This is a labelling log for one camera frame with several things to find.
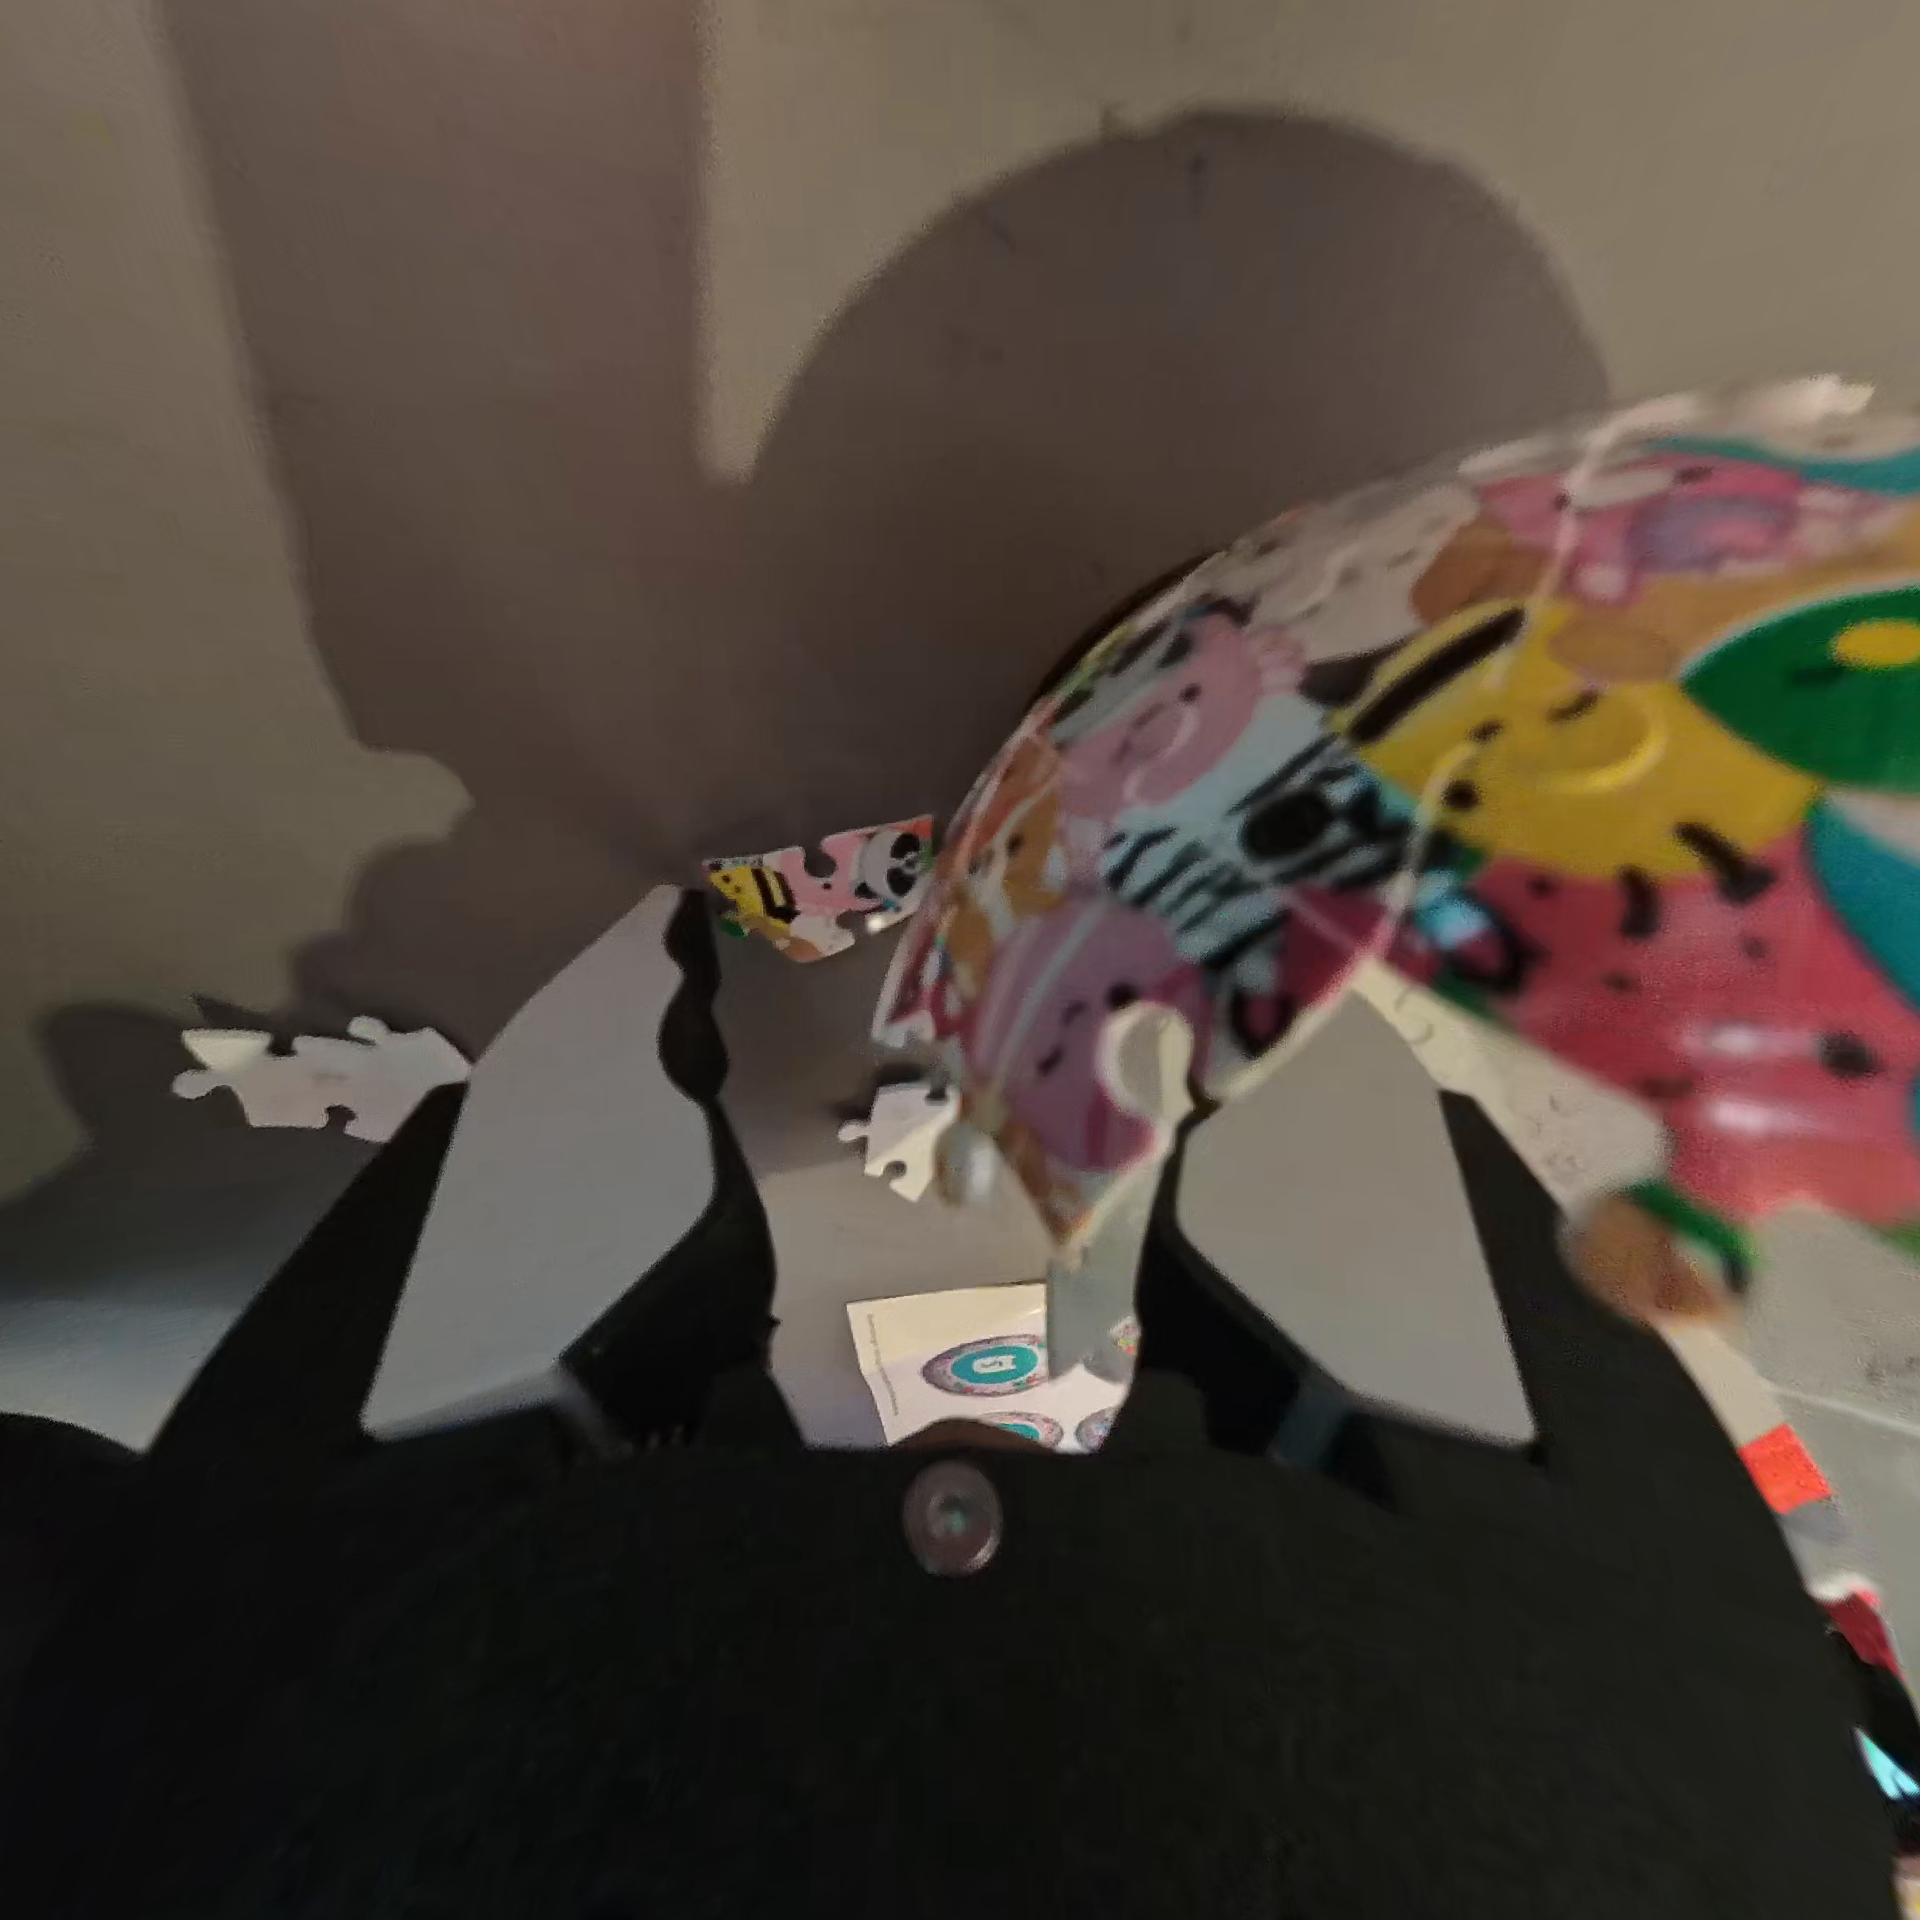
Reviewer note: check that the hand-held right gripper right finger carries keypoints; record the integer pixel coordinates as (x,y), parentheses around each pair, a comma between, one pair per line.
(1367,1260)

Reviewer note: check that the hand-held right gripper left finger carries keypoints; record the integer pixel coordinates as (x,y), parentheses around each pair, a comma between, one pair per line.
(527,1232)

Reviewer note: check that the white puzzle piece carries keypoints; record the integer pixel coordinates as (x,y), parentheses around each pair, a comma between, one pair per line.
(916,1142)
(316,1075)

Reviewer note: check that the colourful puzzle piece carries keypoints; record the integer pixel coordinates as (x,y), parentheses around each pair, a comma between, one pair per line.
(827,893)

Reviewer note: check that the colourful puzzle ball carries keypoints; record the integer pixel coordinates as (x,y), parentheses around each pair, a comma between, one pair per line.
(1500,780)

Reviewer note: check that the puzzle instruction leaflet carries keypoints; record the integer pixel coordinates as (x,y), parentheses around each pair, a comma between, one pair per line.
(976,1366)

